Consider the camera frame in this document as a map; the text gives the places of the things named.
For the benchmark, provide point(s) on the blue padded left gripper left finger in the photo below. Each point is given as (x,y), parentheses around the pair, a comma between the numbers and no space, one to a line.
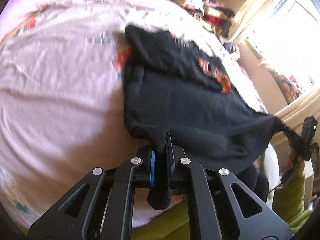
(152,169)

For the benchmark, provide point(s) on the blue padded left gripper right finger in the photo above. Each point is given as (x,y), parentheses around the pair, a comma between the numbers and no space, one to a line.
(170,158)

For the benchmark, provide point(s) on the black sweatshirt with orange cuffs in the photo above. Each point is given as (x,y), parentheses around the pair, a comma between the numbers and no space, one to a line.
(178,91)

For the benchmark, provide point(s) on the clothes on window sill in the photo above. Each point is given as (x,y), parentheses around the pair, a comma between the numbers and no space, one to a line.
(288,85)

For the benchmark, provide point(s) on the bag with purple clothes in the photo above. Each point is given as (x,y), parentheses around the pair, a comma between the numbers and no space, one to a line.
(232,49)

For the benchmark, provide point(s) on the pile of folded clothes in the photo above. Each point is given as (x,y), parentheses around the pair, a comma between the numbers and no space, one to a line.
(213,16)

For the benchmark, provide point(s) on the pink strawberry print duvet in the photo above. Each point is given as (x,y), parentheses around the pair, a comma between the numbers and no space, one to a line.
(62,94)

